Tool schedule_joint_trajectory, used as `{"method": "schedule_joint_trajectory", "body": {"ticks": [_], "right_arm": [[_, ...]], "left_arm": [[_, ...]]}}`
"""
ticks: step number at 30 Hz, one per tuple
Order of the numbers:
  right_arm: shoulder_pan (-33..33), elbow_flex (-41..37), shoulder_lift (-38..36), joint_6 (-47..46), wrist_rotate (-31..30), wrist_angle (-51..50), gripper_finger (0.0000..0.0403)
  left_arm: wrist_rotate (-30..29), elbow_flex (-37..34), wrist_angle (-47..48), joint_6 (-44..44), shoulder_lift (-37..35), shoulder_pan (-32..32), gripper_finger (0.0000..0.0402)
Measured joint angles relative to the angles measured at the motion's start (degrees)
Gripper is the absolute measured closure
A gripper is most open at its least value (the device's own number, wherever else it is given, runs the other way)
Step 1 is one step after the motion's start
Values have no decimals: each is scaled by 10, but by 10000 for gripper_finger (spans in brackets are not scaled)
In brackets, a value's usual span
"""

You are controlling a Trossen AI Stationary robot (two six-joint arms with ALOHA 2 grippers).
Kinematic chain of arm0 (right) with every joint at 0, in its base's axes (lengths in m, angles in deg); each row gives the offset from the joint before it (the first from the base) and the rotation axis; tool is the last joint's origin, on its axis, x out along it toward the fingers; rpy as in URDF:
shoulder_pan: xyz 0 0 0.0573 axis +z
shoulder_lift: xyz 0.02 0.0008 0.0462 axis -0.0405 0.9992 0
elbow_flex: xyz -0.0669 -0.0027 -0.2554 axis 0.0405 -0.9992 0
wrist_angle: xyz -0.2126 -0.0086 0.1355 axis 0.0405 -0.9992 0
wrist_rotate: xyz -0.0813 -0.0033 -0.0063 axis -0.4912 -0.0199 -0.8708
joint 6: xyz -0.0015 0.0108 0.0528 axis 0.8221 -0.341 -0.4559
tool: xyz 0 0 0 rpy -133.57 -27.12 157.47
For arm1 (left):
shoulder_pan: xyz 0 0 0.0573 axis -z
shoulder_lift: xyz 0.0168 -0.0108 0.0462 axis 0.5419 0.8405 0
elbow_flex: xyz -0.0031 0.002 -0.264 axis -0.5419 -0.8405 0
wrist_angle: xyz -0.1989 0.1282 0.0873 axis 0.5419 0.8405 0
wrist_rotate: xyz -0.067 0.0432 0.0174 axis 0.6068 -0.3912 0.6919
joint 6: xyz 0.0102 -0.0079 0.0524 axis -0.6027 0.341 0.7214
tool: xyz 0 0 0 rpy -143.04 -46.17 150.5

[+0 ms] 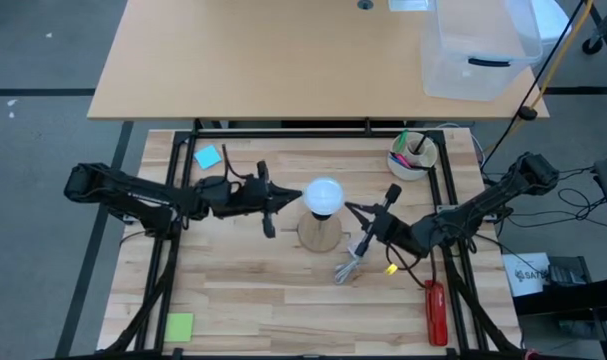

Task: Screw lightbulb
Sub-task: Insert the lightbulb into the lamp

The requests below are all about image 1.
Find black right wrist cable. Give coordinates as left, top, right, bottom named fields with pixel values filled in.
left=385, top=242, right=437, bottom=291

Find black hanging cable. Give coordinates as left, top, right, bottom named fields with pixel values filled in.
left=481, top=0, right=587, bottom=171

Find white printed paper sign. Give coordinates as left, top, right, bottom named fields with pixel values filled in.
left=501, top=252, right=552, bottom=297

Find yellow hanging cable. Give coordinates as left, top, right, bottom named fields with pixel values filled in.
left=482, top=0, right=597, bottom=156

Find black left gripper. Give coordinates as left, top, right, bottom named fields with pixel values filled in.
left=235, top=160, right=303, bottom=240

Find red stapler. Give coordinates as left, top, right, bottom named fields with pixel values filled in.
left=424, top=279, right=449, bottom=347

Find black equipment cart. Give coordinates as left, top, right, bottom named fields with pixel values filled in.
left=512, top=257, right=607, bottom=360

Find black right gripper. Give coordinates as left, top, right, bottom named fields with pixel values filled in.
left=344, top=183, right=415, bottom=258

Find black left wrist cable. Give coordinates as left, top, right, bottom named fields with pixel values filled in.
left=221, top=143, right=254, bottom=181

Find grey electronic device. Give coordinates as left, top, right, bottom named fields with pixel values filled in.
left=547, top=257, right=592, bottom=286

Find clear plastic storage bin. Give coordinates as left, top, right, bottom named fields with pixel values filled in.
left=421, top=0, right=544, bottom=103

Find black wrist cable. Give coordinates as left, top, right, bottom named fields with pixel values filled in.
left=385, top=242, right=437, bottom=291
left=221, top=143, right=254, bottom=181

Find black caster stand leg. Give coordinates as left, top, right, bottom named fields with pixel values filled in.
left=581, top=0, right=607, bottom=56

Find wooden base lamp black socket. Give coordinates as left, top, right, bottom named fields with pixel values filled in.
left=296, top=209, right=344, bottom=254

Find white globe lightbulb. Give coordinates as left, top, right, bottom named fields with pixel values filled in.
left=302, top=177, right=345, bottom=217

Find clear power cord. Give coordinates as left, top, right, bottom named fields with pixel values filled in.
left=332, top=234, right=369, bottom=286

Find white round pen cup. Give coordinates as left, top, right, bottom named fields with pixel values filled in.
left=386, top=130, right=439, bottom=182

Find green sticky note pad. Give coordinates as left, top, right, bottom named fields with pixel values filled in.
left=163, top=312, right=195, bottom=344

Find blue sticky note pad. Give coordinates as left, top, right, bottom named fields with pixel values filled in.
left=194, top=144, right=223, bottom=171

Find light wooden desk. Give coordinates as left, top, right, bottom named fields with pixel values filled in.
left=86, top=0, right=550, bottom=121

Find small white card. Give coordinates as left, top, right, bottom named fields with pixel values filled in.
left=387, top=0, right=430, bottom=12

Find black aluminium table frame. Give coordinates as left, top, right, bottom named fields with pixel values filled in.
left=102, top=118, right=524, bottom=360

